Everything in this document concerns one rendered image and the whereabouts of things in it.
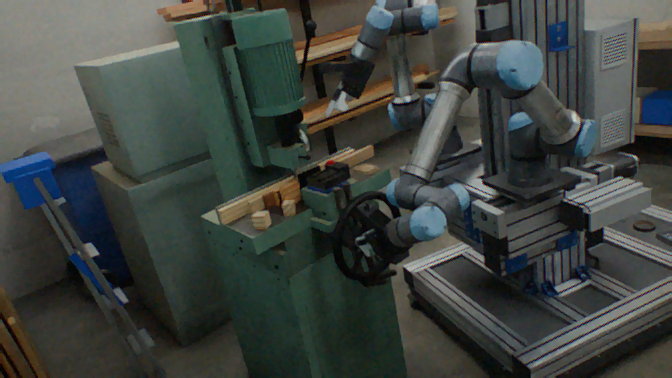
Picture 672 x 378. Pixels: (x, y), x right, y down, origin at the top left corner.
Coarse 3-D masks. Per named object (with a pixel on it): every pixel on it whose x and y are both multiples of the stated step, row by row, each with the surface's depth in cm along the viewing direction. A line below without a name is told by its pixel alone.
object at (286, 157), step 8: (272, 144) 181; (280, 144) 179; (296, 144) 175; (272, 152) 179; (280, 152) 175; (288, 152) 171; (296, 152) 172; (304, 152) 174; (272, 160) 181; (280, 160) 177; (288, 160) 173; (296, 160) 173; (304, 160) 175
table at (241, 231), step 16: (352, 176) 185; (368, 176) 182; (384, 176) 185; (272, 208) 171; (304, 208) 166; (240, 224) 164; (272, 224) 160; (288, 224) 161; (304, 224) 165; (320, 224) 162; (240, 240) 160; (256, 240) 154; (272, 240) 158
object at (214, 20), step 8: (248, 8) 176; (216, 16) 169; (216, 24) 169; (224, 24) 171; (216, 32) 170; (224, 32) 171; (216, 40) 171; (224, 40) 172; (232, 40) 174; (224, 64) 173; (224, 72) 175; (232, 96) 177; (232, 104) 179; (240, 120) 181; (240, 128) 182; (248, 152) 185; (248, 160) 186
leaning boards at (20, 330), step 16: (0, 288) 249; (0, 304) 236; (0, 320) 226; (16, 320) 241; (0, 336) 217; (16, 336) 220; (0, 352) 214; (16, 352) 222; (32, 352) 226; (0, 368) 220; (16, 368) 235
